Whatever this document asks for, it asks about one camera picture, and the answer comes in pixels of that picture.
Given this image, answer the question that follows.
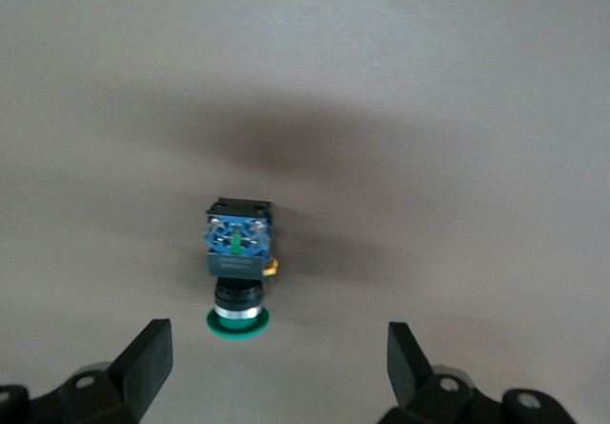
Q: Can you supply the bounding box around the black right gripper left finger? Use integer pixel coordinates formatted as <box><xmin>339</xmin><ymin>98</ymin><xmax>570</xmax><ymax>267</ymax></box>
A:
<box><xmin>28</xmin><ymin>318</ymin><xmax>174</xmax><ymax>424</ymax></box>

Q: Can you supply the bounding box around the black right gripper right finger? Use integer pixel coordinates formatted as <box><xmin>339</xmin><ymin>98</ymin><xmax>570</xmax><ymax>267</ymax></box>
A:
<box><xmin>380</xmin><ymin>321</ymin><xmax>504</xmax><ymax>424</ymax></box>

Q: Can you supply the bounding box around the green push button switch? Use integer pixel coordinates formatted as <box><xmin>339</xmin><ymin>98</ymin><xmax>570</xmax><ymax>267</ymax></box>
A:
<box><xmin>203</xmin><ymin>196</ymin><xmax>283</xmax><ymax>343</ymax></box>

